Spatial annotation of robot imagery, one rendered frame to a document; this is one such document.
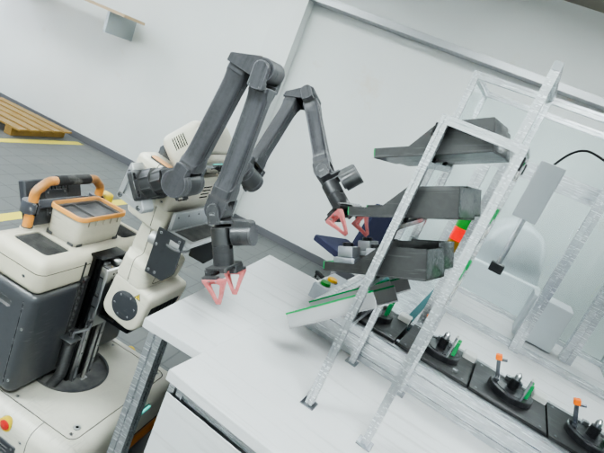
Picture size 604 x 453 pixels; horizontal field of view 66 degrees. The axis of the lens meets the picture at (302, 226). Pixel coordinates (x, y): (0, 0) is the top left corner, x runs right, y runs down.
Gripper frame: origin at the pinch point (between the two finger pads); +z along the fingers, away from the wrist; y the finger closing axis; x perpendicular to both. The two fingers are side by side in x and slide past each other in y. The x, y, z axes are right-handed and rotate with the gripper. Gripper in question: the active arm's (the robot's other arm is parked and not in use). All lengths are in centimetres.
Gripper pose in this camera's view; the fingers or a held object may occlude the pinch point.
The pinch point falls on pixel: (356, 233)
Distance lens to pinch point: 141.6
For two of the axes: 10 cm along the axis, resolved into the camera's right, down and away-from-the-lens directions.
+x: -5.6, 5.9, 5.8
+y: 7.4, 0.3, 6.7
